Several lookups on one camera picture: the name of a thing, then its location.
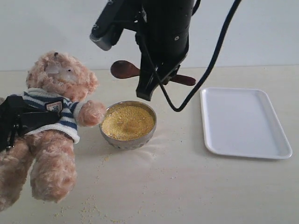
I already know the beige teddy bear striped sweater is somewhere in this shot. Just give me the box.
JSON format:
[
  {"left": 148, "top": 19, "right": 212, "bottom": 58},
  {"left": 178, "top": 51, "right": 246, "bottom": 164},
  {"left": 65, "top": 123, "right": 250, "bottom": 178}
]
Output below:
[{"left": 0, "top": 50, "right": 107, "bottom": 210}]

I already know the dark red wooden spoon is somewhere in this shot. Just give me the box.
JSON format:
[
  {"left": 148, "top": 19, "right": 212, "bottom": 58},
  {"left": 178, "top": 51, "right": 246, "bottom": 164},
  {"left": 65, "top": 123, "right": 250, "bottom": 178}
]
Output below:
[{"left": 110, "top": 60, "right": 196, "bottom": 86}]

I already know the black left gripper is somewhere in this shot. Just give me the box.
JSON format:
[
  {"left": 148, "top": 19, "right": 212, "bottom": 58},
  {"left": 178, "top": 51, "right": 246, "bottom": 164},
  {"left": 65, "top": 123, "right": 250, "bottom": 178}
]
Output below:
[{"left": 0, "top": 96, "right": 60, "bottom": 152}]

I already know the black cable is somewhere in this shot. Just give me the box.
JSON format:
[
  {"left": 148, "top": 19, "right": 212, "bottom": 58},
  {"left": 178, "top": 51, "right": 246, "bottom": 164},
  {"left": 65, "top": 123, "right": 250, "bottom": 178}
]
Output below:
[{"left": 139, "top": 0, "right": 242, "bottom": 112}]

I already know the white rectangular plastic tray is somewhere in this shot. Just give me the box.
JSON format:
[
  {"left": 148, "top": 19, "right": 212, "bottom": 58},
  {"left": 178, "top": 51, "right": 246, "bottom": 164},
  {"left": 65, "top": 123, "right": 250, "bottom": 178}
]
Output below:
[{"left": 200, "top": 87, "right": 292, "bottom": 160}]

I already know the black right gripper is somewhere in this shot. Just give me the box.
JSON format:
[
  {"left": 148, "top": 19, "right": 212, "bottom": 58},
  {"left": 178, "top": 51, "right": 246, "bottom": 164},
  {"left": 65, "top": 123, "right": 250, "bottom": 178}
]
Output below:
[{"left": 136, "top": 0, "right": 194, "bottom": 101}]

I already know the steel bowl of yellow grain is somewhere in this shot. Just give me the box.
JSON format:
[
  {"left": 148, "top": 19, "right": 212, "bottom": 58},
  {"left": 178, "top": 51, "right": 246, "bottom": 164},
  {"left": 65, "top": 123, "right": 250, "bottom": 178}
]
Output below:
[{"left": 99, "top": 101, "right": 157, "bottom": 150}]

